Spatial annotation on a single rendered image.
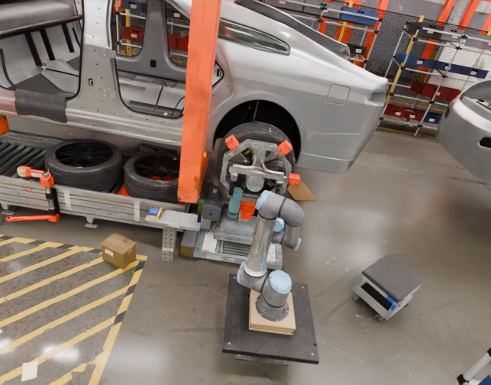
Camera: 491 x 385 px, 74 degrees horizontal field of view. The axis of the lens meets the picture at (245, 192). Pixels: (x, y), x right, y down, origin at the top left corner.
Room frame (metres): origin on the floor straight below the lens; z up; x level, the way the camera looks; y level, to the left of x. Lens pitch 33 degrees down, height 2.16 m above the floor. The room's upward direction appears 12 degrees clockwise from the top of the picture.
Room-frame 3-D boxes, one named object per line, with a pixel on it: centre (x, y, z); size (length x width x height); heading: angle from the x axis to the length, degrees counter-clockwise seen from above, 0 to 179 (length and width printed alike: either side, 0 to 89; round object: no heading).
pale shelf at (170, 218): (2.03, 0.51, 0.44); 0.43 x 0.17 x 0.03; 94
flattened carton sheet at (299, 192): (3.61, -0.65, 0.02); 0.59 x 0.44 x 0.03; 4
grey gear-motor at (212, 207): (2.54, 0.28, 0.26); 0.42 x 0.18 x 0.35; 4
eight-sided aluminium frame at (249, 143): (2.30, -0.05, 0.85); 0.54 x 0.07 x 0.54; 94
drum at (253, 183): (2.23, -0.05, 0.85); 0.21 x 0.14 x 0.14; 4
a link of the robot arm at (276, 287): (1.45, -0.32, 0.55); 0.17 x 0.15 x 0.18; 72
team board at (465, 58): (7.45, -3.96, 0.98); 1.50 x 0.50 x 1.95; 95
